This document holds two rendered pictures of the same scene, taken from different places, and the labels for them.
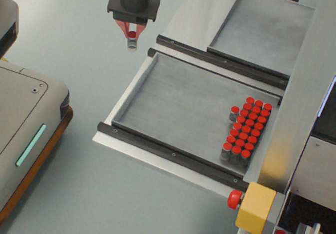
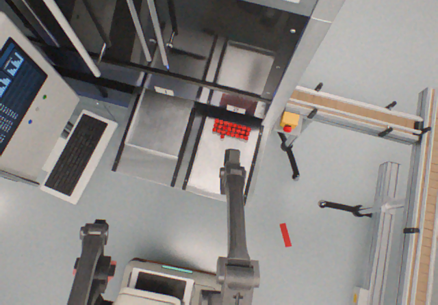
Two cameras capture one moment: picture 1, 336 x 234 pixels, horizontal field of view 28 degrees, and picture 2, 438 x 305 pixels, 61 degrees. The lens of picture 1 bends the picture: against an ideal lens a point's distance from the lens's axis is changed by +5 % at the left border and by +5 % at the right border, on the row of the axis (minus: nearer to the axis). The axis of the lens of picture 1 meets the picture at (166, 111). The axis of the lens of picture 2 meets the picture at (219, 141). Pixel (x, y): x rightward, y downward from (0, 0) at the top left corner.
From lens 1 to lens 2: 1.25 m
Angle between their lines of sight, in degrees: 44
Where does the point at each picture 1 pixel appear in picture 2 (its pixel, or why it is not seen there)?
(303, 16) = (138, 109)
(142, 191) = (176, 206)
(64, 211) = (194, 245)
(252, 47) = (167, 133)
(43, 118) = (158, 268)
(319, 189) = not seen: hidden behind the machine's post
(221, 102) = (210, 146)
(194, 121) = not seen: hidden behind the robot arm
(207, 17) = (146, 161)
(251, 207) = (295, 120)
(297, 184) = not seen: hidden behind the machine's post
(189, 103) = (215, 161)
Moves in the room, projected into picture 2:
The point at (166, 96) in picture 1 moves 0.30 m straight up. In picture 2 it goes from (213, 175) to (213, 162)
